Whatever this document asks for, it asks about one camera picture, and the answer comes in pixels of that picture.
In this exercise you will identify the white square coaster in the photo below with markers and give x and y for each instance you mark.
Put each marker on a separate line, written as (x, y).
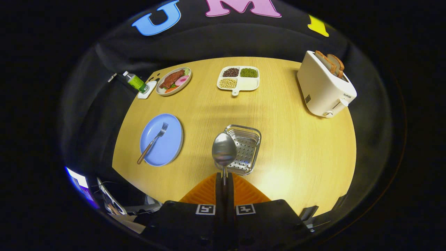
(146, 94)

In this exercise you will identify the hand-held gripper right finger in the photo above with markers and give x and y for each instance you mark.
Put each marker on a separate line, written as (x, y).
(230, 195)

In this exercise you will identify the computer screen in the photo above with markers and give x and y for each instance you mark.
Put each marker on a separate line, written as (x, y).
(78, 179)

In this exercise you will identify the brown bread slice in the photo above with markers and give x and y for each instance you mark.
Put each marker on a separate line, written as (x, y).
(338, 64)
(325, 62)

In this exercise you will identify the oval plate of food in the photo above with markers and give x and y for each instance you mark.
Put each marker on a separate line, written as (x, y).
(172, 79)

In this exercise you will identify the silver cloth clip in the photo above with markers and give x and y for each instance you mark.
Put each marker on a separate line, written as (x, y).
(112, 77)

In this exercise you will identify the metal spoon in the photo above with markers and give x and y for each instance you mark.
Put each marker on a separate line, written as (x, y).
(224, 150)

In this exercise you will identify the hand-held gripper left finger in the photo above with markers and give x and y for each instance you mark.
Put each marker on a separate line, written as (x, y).
(219, 195)

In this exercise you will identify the cream toaster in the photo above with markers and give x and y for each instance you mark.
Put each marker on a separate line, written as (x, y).
(320, 87)

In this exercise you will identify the green drink bottle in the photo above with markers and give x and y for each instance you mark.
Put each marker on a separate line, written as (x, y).
(136, 83)

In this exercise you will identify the blue round plate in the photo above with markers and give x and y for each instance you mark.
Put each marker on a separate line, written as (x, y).
(169, 148)

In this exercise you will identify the white divided tray of beans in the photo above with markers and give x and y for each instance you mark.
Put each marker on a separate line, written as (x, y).
(249, 83)

